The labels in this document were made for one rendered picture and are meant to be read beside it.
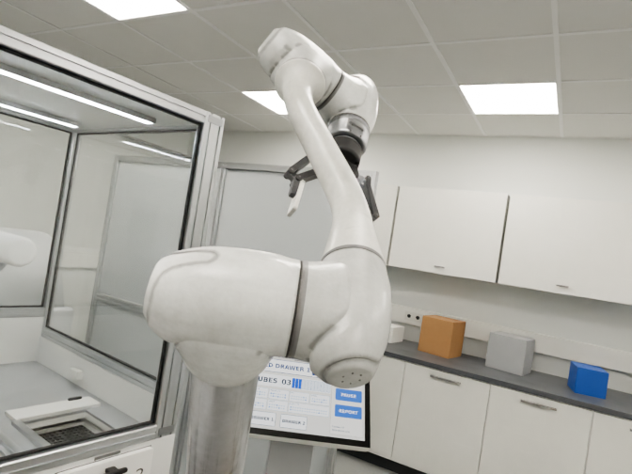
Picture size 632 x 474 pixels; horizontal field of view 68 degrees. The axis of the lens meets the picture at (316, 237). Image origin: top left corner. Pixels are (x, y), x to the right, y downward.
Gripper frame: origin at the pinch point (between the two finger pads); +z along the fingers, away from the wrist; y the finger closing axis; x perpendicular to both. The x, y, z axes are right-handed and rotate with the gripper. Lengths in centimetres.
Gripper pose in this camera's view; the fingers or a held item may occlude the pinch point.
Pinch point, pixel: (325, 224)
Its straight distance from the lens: 86.2
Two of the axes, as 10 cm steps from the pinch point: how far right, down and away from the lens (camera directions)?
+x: -4.7, 4.4, 7.7
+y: 8.6, 4.2, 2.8
